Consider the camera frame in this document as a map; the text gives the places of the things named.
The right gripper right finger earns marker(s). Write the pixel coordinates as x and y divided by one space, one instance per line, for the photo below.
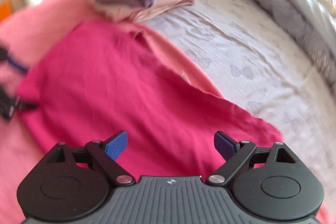
245 157

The folded light pink garment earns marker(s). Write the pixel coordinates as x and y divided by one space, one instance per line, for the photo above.
119 12

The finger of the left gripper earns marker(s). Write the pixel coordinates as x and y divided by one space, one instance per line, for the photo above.
12 104
6 57

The pink blanket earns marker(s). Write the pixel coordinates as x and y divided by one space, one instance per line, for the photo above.
30 34

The crimson red t-shirt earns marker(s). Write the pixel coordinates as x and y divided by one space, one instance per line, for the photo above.
99 80

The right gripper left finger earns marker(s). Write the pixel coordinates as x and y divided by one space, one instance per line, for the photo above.
93 164

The white bed sheet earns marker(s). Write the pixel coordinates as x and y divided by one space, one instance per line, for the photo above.
257 66

